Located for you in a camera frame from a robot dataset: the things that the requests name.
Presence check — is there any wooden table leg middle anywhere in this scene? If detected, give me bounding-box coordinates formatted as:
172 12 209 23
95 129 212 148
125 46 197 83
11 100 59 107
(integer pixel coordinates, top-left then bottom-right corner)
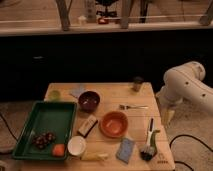
120 0 133 29

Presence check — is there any yellow banana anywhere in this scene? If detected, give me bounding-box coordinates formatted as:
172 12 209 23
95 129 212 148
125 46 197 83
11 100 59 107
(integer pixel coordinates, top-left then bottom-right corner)
81 153 109 161

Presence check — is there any wooden table leg left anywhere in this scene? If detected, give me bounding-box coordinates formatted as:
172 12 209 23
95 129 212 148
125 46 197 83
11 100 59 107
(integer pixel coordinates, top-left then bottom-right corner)
55 0 73 31

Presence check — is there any wooden table leg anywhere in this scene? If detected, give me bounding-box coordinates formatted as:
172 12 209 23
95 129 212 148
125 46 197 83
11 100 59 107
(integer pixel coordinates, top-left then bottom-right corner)
120 0 133 29
55 0 73 31

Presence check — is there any dark spice jar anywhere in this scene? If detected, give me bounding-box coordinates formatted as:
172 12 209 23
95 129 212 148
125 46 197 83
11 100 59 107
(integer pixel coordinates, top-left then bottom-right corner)
133 76 144 92

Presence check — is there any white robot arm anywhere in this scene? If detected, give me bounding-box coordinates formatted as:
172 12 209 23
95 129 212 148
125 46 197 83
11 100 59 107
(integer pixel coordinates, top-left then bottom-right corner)
156 61 213 126

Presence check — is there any green plastic tray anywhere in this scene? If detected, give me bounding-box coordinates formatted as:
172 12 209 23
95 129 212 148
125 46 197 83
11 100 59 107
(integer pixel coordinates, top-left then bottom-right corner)
12 101 77 161

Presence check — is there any orange bowl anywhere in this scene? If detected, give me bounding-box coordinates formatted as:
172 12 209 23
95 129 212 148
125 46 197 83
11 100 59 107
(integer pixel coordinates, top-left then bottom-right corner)
99 111 128 138

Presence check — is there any green small cup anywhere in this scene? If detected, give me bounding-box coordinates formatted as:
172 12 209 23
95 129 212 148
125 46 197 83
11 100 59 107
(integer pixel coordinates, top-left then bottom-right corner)
48 90 61 101

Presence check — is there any black cable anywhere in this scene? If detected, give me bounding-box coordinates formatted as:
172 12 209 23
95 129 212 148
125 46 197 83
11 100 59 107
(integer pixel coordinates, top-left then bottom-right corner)
0 113 18 155
169 134 213 171

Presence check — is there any blue sponge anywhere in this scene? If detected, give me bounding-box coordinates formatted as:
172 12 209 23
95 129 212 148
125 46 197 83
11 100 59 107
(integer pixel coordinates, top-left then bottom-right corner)
116 138 135 164

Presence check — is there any purple bowl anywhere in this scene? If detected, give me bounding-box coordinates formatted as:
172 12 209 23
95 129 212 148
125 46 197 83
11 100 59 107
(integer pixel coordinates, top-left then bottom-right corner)
78 91 100 113

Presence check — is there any dark grape bunch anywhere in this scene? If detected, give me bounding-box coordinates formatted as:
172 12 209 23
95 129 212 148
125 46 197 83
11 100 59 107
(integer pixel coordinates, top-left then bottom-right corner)
32 132 56 149

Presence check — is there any orange carrot piece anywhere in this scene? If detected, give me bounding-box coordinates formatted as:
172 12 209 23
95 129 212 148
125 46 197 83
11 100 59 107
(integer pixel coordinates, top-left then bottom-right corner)
52 144 65 157

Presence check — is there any black cable left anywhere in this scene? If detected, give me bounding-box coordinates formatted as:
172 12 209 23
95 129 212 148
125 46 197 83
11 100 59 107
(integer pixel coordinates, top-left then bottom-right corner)
0 113 18 155

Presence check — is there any white cup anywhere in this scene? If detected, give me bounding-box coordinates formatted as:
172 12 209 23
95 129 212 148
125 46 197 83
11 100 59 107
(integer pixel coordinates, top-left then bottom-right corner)
67 136 86 157

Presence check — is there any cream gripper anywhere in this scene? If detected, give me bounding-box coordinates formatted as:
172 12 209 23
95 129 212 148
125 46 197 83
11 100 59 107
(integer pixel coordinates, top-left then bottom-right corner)
160 106 175 126

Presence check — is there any black and white eraser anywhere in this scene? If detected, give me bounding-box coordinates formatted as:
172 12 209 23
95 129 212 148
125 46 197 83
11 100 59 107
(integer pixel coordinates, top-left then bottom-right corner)
78 115 98 138

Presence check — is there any red object on shelf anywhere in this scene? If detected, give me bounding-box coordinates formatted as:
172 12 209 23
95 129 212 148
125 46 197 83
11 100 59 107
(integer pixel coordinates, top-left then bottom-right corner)
98 17 109 25

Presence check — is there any black cable right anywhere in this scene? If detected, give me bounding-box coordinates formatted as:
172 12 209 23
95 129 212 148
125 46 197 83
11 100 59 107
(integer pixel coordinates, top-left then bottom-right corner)
169 134 213 171

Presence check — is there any silver metal fork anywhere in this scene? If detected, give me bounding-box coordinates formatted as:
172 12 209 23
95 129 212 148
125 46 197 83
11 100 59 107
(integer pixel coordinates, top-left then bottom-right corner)
119 104 148 110

